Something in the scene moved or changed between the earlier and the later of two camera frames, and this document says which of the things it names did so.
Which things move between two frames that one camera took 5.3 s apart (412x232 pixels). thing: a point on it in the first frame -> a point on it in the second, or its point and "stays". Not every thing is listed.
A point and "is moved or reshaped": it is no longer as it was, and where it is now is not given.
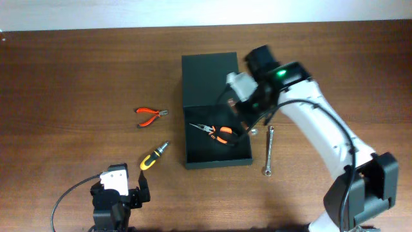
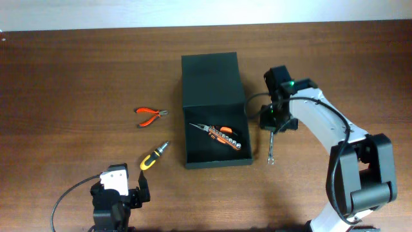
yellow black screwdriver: x=149 y=161 stays
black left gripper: x=134 y=193 stays
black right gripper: x=246 y=118 -> x=265 y=121
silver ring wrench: x=268 y=171 is moved or reshaped
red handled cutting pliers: x=158 y=113 stays
